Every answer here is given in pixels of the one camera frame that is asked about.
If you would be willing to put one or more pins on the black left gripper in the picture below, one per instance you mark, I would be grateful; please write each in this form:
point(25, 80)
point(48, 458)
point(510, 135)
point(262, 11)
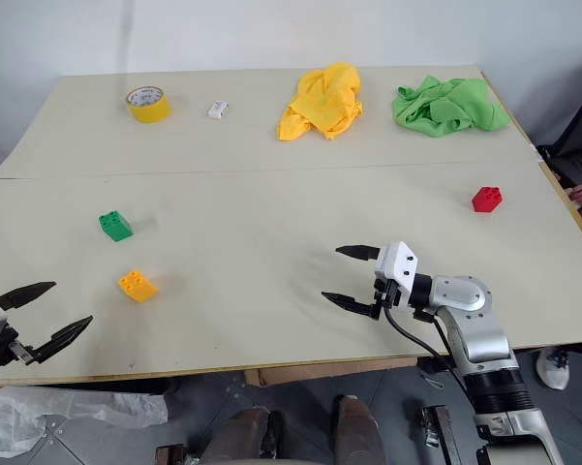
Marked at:
point(0, 347)

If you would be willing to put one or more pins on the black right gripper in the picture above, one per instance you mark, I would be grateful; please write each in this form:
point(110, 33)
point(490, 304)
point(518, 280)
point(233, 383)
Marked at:
point(385, 297)

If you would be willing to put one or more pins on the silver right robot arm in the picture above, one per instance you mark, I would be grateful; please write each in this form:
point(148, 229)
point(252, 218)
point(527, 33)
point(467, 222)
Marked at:
point(484, 339)

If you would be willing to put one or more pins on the clear plastic bag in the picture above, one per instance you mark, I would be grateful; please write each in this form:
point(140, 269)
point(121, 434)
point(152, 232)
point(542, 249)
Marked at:
point(53, 412)

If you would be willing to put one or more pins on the yellow toy block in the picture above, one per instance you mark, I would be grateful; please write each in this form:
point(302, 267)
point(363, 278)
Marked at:
point(138, 287)

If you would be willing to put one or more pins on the green toy block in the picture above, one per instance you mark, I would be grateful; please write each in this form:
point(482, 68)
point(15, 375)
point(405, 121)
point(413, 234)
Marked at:
point(116, 227)

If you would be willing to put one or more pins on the red toy block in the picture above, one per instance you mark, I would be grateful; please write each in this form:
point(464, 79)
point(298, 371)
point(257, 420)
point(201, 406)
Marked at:
point(486, 199)

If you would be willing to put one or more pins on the crumpled yellow cloth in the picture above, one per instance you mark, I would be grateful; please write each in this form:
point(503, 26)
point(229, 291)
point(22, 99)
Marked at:
point(319, 104)

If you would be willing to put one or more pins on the crumpled green cloth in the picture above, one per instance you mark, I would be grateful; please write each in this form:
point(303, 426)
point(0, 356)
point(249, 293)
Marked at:
point(445, 109)

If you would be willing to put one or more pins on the small white plastic piece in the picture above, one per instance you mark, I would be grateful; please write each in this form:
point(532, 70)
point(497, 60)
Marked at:
point(217, 110)

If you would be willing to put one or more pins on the white shoe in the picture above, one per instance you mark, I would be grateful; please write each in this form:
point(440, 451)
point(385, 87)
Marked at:
point(552, 372)

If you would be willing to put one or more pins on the yellow tape roll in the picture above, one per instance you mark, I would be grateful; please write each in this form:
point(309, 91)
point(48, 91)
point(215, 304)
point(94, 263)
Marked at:
point(150, 110)

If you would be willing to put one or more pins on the black chair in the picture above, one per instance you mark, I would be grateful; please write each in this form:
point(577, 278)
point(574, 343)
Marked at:
point(578, 135)

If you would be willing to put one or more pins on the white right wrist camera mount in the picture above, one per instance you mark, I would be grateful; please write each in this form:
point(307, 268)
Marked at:
point(397, 264)

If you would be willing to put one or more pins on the rusty metal bracket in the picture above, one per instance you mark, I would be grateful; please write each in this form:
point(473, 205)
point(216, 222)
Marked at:
point(438, 428)
point(170, 455)

